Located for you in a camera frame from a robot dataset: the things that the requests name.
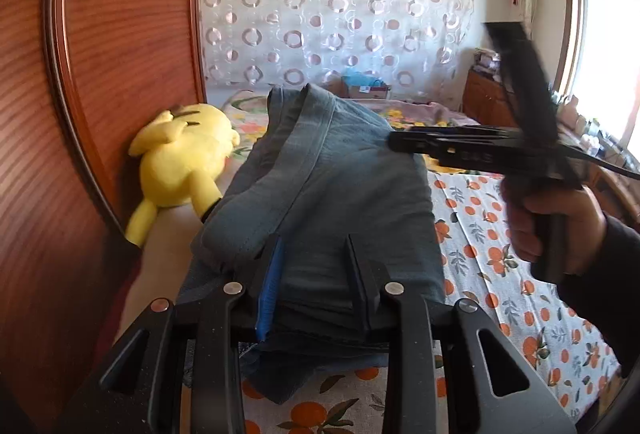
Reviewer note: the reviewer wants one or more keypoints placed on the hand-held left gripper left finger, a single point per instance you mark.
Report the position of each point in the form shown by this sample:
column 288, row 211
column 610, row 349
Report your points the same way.
column 270, row 284

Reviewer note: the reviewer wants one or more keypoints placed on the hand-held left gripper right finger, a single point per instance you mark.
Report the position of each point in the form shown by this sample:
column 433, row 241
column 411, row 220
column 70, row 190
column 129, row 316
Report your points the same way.
column 362, row 284

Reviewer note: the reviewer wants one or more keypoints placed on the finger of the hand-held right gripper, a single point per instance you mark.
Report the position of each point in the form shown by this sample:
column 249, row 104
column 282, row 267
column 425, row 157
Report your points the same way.
column 465, row 130
column 450, row 154

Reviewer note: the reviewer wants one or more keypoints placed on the grey-blue t-shirt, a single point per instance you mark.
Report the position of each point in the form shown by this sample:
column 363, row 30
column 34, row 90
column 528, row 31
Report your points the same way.
column 325, row 194

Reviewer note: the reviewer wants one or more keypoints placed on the person's right forearm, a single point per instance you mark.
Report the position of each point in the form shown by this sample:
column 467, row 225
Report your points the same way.
column 610, row 304

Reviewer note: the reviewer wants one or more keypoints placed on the person's right hand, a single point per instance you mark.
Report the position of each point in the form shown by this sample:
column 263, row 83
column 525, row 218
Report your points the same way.
column 580, row 224

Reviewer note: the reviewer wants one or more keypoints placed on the wooden sideboard cabinet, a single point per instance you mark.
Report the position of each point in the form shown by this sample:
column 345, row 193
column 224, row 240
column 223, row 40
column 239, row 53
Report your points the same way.
column 485, row 102

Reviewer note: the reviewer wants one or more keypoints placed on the stack of papers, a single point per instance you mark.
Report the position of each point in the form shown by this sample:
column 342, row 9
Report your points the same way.
column 487, row 63

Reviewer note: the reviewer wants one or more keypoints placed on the folded blue jeans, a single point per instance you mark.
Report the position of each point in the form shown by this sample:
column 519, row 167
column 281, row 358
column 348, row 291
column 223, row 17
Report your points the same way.
column 290, row 374

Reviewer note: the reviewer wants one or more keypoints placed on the small cardboard box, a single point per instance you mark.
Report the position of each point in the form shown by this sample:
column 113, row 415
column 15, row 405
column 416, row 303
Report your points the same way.
column 370, row 92

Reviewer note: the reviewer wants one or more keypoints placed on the window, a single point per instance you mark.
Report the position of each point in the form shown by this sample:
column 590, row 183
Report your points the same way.
column 605, row 39

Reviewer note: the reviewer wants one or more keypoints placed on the blue plastic bag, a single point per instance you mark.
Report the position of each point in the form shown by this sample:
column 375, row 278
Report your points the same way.
column 360, row 78

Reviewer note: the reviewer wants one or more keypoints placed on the orange fruit print bed sheet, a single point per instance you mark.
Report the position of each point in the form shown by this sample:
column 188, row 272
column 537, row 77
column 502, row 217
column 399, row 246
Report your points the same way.
column 480, row 274

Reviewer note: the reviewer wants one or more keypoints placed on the yellow plush toy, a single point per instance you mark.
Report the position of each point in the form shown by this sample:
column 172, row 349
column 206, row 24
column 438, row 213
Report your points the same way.
column 180, row 154

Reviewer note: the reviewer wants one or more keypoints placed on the circle pattern sheer curtain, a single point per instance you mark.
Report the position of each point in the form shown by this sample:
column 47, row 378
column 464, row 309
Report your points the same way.
column 325, row 14

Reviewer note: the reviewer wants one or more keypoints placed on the wooden headboard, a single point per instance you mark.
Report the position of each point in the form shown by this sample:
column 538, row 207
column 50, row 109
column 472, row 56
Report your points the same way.
column 125, row 39

